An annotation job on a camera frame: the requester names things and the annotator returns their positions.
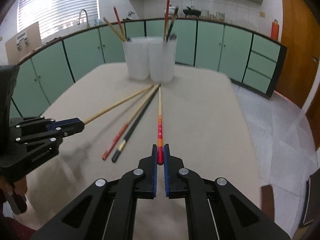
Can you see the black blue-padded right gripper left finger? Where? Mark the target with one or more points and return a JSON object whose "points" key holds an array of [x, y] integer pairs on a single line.
{"points": [[147, 186]]}

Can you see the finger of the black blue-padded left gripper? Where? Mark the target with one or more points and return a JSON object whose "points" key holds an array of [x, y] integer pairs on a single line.
{"points": [[68, 127]]}

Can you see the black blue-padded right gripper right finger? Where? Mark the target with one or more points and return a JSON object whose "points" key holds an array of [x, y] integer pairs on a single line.
{"points": [[174, 186]]}

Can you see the plain bamboo chopstick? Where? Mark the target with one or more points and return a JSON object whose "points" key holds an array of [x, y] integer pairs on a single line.
{"points": [[102, 112], [118, 34]]}

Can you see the bamboo chopstick red-orange end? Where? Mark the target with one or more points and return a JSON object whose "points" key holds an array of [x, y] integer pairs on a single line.
{"points": [[160, 156]]}

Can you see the bamboo chopstick orange-red end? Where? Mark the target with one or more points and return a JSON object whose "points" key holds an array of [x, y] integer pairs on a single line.
{"points": [[125, 126]]}

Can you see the bamboo chopstick red patterned end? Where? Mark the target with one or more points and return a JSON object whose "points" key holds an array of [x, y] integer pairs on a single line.
{"points": [[119, 23]]}

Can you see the black chopstick thin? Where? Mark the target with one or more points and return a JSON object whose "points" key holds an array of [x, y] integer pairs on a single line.
{"points": [[172, 23]]}

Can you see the chrome kitchen faucet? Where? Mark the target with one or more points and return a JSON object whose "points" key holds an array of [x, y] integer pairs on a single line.
{"points": [[83, 18]]}

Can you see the person's left hand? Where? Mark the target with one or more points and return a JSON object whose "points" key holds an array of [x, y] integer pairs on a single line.
{"points": [[19, 187]]}

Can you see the cardboard box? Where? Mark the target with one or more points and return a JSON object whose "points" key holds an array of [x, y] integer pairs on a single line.
{"points": [[23, 44]]}

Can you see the white double-compartment utensil holder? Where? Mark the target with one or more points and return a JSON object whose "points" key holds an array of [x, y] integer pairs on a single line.
{"points": [[150, 57]]}

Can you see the window blinds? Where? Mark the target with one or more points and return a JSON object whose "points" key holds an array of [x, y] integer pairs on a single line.
{"points": [[53, 15]]}

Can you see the black wok on stove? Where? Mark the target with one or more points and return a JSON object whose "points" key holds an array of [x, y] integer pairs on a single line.
{"points": [[191, 12]]}

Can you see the wooden door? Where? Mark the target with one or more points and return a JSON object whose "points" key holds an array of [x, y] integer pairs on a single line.
{"points": [[300, 35]]}

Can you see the orange-red thermos bottle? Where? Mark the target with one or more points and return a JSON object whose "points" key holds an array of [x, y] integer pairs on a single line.
{"points": [[275, 30]]}

